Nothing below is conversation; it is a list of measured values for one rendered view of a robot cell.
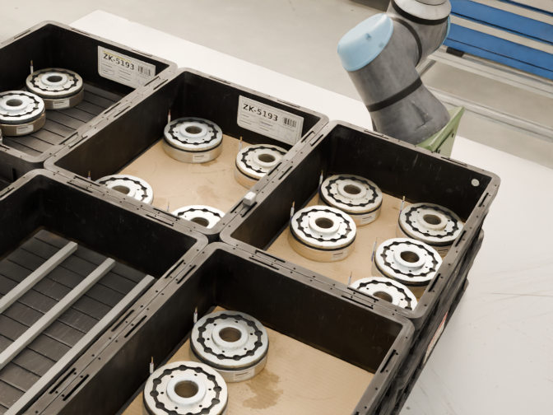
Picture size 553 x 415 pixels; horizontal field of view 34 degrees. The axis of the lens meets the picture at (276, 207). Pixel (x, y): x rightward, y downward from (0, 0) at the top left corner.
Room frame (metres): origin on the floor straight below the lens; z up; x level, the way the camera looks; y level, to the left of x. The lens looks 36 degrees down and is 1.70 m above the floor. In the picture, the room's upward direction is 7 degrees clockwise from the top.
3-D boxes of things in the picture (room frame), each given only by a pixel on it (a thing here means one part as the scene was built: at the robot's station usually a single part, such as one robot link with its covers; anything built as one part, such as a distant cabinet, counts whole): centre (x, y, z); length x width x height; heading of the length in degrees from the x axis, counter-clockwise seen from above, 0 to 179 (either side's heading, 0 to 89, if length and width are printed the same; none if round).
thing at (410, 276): (1.07, -0.21, 0.86); 0.10 x 0.10 x 0.01
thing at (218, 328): (0.86, 0.04, 0.86); 0.05 x 0.05 x 0.01
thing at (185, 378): (0.75, 0.08, 0.86); 0.05 x 0.05 x 0.01
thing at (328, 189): (1.22, -0.12, 0.86); 0.10 x 0.10 x 0.01
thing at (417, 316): (1.10, -0.14, 0.92); 0.40 x 0.30 x 0.02; 157
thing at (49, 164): (1.21, 0.14, 0.92); 0.40 x 0.30 x 0.02; 157
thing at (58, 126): (1.33, 0.42, 0.87); 0.40 x 0.30 x 0.11; 157
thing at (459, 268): (1.10, -0.14, 0.87); 0.40 x 0.30 x 0.11; 157
